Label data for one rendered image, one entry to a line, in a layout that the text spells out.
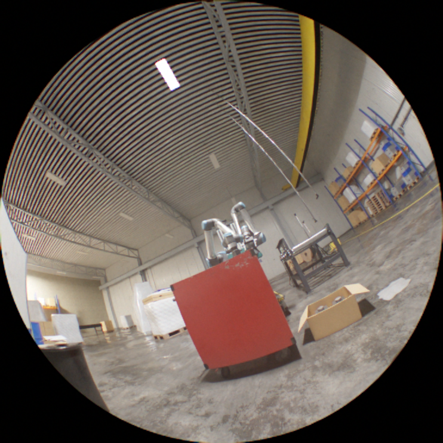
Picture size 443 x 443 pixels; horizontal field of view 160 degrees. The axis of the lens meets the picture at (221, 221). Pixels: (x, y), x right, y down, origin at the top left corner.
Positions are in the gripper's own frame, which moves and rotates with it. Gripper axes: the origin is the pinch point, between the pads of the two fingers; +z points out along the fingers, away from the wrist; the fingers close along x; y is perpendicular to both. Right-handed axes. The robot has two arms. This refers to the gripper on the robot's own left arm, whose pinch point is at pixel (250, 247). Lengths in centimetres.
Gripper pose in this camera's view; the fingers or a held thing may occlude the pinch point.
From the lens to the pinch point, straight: 192.1
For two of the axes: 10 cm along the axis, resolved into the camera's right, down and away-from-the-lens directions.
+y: -4.1, -6.1, -6.8
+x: 9.0, -3.8, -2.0
